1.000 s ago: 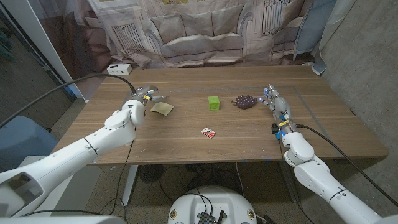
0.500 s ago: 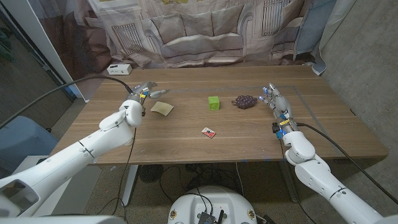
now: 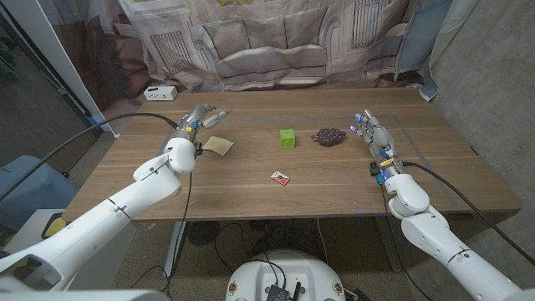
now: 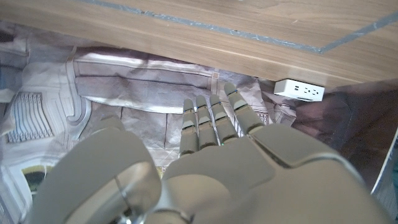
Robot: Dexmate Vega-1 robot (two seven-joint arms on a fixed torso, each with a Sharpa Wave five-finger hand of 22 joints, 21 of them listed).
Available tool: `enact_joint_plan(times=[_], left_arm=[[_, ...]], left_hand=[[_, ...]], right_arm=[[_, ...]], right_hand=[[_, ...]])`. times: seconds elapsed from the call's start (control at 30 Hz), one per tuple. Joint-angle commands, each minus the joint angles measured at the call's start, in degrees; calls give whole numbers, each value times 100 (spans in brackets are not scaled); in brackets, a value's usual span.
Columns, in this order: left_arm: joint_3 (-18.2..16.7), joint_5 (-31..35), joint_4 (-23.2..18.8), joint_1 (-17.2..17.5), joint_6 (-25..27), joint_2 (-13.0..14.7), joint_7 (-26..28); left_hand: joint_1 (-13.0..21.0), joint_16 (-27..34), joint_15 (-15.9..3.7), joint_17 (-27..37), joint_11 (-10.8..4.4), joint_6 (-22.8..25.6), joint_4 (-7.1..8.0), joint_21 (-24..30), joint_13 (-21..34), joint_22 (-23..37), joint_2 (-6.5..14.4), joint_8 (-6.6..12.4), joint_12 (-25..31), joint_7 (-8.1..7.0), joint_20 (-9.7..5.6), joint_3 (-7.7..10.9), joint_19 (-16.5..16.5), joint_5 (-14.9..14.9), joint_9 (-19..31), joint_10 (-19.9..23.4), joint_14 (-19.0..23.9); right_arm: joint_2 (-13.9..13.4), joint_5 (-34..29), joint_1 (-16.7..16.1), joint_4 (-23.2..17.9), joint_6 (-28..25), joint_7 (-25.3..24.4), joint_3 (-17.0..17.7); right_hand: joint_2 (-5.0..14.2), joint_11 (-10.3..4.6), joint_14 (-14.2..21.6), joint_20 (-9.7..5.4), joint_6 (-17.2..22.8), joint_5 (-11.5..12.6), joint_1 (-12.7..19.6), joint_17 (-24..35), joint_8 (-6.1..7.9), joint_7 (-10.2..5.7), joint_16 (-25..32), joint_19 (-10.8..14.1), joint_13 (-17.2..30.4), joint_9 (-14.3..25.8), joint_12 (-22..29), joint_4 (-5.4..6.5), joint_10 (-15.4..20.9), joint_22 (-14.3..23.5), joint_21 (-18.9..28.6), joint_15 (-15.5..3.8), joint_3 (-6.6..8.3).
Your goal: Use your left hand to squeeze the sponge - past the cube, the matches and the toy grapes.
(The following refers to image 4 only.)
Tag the printed sofa backdrop cloth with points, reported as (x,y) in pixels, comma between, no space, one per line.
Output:
(124,87)

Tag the white power strip box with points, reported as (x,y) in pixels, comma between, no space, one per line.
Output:
(298,90)

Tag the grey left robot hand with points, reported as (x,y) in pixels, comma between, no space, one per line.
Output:
(233,174)

